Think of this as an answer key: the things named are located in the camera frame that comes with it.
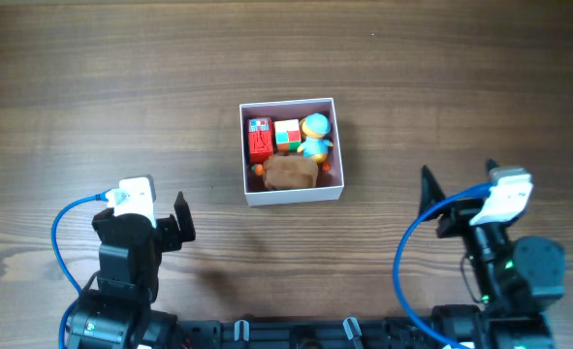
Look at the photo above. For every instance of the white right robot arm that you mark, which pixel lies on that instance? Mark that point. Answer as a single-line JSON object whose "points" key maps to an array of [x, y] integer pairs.
{"points": [[517, 280]]}

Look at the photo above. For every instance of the yellow duck toy blue hat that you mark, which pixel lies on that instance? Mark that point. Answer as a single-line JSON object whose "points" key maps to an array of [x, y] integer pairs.
{"points": [[315, 146]]}

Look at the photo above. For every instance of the brown plush capybara toy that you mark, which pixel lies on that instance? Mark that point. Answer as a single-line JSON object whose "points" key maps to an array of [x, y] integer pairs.
{"points": [[281, 172]]}

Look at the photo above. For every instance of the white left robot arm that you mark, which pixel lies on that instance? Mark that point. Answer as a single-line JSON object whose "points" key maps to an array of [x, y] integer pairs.
{"points": [[113, 309]]}

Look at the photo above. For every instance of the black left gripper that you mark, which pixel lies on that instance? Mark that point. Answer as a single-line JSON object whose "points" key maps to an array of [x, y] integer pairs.
{"points": [[173, 237]]}

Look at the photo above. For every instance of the multicoloured puzzle cube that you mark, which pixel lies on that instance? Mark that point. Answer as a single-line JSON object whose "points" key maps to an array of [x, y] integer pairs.
{"points": [[287, 135]]}

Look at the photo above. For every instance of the white cardboard box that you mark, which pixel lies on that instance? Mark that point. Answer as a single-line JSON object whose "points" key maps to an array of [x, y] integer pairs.
{"points": [[329, 184]]}

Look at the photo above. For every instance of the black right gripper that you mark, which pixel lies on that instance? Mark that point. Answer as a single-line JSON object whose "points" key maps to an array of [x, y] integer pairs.
{"points": [[456, 218]]}

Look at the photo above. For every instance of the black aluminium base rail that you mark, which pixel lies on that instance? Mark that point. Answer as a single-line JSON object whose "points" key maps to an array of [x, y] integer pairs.
{"points": [[315, 332]]}

